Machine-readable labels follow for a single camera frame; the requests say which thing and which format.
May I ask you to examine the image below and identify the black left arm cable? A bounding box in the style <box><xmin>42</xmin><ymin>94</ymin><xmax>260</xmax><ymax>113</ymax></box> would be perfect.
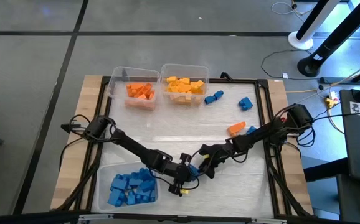
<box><xmin>58</xmin><ymin>136</ymin><xmax>89</xmax><ymax>170</ymax></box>

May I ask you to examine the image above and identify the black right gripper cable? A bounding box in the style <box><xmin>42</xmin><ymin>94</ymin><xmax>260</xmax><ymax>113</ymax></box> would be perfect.
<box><xmin>187</xmin><ymin>149</ymin><xmax>249</xmax><ymax>170</ymax></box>

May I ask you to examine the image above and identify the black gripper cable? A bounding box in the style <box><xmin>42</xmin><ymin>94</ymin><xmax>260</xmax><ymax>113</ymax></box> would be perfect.
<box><xmin>187</xmin><ymin>149</ymin><xmax>249</xmax><ymax>170</ymax></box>
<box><xmin>148</xmin><ymin>167</ymin><xmax>201</xmax><ymax>191</ymax></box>

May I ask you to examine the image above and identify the black stand with round base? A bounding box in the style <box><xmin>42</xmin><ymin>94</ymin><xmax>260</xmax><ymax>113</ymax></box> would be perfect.
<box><xmin>296</xmin><ymin>0</ymin><xmax>360</xmax><ymax>78</ymax></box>

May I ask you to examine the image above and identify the white floor cable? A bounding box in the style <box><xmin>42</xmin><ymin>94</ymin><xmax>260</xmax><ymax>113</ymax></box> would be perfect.
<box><xmin>270</xmin><ymin>1</ymin><xmax>313</xmax><ymax>17</ymax></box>

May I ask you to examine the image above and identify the clear plastic bin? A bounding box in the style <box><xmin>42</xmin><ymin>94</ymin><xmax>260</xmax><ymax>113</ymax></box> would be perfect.
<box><xmin>107</xmin><ymin>65</ymin><xmax>161</xmax><ymax>110</ymax></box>
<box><xmin>160</xmin><ymin>63</ymin><xmax>211</xmax><ymax>106</ymax></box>
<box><xmin>95</xmin><ymin>161</ymin><xmax>159</xmax><ymax>213</ymax></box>

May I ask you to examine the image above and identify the orange sloped building block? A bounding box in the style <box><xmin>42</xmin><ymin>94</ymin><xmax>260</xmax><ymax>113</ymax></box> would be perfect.
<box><xmin>227</xmin><ymin>121</ymin><xmax>247</xmax><ymax>137</ymax></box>

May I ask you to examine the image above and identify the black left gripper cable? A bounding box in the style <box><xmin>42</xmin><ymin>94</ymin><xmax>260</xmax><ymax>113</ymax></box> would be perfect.
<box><xmin>148</xmin><ymin>167</ymin><xmax>201</xmax><ymax>191</ymax></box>

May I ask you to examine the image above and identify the black right arm cable loop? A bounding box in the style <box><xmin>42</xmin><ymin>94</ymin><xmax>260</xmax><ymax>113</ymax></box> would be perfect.
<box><xmin>295</xmin><ymin>123</ymin><xmax>317</xmax><ymax>149</ymax></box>

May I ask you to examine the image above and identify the yellow power plug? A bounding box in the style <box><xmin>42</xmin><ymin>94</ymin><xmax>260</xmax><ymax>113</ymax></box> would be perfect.
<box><xmin>324</xmin><ymin>90</ymin><xmax>339</xmax><ymax>109</ymax></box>

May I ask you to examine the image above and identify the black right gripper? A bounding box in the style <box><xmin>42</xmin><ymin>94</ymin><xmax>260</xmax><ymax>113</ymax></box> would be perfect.
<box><xmin>197</xmin><ymin>141</ymin><xmax>235</xmax><ymax>175</ymax></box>

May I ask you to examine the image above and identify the black floor cable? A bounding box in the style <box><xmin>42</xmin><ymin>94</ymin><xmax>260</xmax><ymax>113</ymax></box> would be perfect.
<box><xmin>260</xmin><ymin>47</ymin><xmax>323</xmax><ymax>81</ymax></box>

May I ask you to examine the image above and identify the yellow floor cable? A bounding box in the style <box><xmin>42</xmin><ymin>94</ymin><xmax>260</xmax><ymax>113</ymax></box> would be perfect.
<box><xmin>287</xmin><ymin>60</ymin><xmax>360</xmax><ymax>94</ymax></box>

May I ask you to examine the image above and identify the black desk bar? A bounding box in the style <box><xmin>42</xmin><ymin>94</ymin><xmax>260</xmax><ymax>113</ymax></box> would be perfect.
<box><xmin>303</xmin><ymin>157</ymin><xmax>349</xmax><ymax>184</ymax></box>

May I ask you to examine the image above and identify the white stand with round base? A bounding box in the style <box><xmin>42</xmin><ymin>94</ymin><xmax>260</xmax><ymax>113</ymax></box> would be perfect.
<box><xmin>287</xmin><ymin>0</ymin><xmax>343</xmax><ymax>51</ymax></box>

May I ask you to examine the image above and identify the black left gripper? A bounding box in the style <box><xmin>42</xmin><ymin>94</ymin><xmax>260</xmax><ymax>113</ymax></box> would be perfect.
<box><xmin>166</xmin><ymin>152</ymin><xmax>199</xmax><ymax>187</ymax></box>

